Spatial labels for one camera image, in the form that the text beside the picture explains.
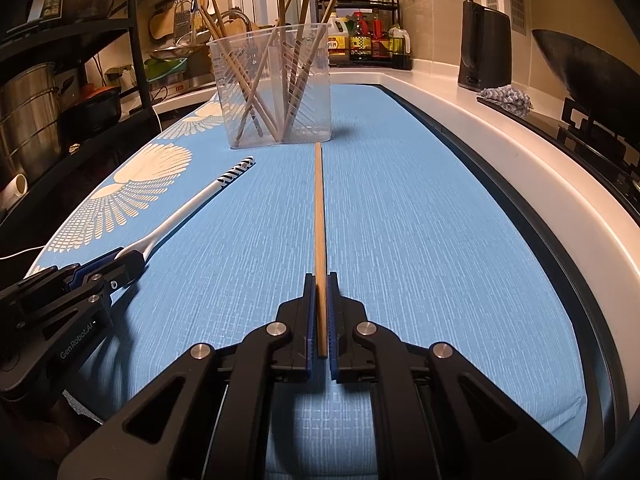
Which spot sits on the black cooking pot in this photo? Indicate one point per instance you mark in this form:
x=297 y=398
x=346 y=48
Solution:
x=92 y=107

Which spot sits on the bundle of wooden chopsticks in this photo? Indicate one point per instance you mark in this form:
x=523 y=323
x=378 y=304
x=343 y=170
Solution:
x=281 y=60

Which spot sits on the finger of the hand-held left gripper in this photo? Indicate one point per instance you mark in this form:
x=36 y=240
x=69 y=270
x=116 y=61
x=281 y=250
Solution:
x=50 y=277
x=125 y=266

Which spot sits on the dark sauce bottle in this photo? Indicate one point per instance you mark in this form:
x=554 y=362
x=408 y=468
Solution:
x=359 y=40
x=380 y=40

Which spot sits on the metal grater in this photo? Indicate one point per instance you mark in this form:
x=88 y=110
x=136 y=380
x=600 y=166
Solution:
x=184 y=22

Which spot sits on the black glass cooktop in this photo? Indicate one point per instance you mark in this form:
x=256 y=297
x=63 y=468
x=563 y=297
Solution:
x=540 y=125

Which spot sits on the white ceramic spoon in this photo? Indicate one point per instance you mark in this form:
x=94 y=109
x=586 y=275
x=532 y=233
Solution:
x=190 y=207

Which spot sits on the black wok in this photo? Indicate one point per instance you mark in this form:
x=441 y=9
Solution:
x=585 y=65

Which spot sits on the blue printed cloth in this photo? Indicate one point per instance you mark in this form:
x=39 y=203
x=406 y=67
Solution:
x=425 y=260

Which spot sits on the black stove grate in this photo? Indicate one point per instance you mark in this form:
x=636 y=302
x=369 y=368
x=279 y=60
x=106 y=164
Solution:
x=600 y=140

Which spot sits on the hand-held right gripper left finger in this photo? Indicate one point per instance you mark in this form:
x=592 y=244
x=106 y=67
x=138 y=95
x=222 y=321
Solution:
x=310 y=320

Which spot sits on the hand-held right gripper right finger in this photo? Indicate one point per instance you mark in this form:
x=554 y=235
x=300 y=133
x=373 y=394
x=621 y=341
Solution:
x=333 y=340

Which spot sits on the white tube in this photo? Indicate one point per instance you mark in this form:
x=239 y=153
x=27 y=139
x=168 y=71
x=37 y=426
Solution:
x=12 y=190

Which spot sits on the knitted dish cloth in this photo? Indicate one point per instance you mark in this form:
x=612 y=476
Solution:
x=507 y=100

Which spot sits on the clear plastic container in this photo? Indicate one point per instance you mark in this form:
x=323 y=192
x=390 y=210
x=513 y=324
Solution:
x=320 y=125

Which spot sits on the chrome faucet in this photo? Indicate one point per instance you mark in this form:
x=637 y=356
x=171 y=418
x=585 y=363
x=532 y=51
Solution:
x=235 y=12

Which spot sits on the metal bowl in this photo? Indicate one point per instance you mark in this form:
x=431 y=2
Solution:
x=175 y=52

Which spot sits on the green bowl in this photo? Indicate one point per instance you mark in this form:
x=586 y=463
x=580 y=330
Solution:
x=165 y=67

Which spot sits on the cooking oil jug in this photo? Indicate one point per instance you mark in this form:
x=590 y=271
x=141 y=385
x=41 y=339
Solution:
x=338 y=37

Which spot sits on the steel stockpot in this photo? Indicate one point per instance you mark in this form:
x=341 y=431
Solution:
x=30 y=120

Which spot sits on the black countertop appliance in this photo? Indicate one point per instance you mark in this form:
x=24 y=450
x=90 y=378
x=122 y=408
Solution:
x=485 y=50

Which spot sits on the black shelf rack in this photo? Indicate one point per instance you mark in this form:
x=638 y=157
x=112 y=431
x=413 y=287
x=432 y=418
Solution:
x=141 y=50

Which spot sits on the black spice rack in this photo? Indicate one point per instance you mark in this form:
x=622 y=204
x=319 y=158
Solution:
x=400 y=62

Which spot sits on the wooden chopstick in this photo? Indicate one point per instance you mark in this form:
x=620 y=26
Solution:
x=320 y=220

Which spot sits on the green oil bottle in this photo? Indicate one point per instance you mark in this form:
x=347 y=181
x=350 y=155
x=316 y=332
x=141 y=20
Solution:
x=399 y=42

